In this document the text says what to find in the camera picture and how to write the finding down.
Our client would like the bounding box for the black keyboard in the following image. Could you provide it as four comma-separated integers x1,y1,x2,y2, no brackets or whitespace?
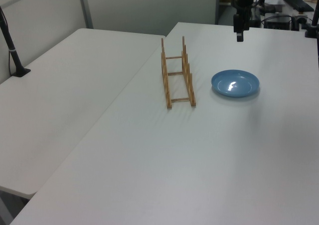
280,0,315,12

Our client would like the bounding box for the black electronic box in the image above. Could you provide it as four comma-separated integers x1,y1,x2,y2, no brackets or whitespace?
264,15,292,30

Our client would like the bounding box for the black clamp stand pole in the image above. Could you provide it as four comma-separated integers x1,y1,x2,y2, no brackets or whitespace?
303,2,319,39

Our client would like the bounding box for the blue round plate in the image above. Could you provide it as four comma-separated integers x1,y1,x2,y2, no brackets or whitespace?
211,69,261,98

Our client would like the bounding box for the black camera stand pole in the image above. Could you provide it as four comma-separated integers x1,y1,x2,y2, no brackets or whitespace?
0,5,31,77

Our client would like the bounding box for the wooden plate rack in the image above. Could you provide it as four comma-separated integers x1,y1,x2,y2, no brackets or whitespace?
160,36,197,110

